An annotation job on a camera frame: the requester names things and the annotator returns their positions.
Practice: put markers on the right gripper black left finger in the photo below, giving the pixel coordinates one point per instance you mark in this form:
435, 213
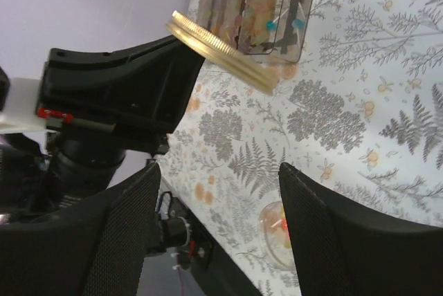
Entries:
95, 247

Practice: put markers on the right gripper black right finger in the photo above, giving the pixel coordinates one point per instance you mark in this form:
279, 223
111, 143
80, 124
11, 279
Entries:
341, 247

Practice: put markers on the round wooden jar lid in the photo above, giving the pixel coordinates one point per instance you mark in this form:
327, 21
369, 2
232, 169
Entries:
220, 53

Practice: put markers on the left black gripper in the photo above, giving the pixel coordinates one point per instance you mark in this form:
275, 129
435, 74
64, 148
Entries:
130, 99

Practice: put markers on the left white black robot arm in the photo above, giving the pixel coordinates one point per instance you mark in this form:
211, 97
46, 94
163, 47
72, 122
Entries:
40, 173

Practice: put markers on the floral patterned table mat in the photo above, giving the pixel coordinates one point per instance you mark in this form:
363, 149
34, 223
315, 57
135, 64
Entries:
360, 113

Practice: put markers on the clear compartment candy box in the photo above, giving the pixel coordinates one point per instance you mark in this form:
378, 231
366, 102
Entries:
269, 31

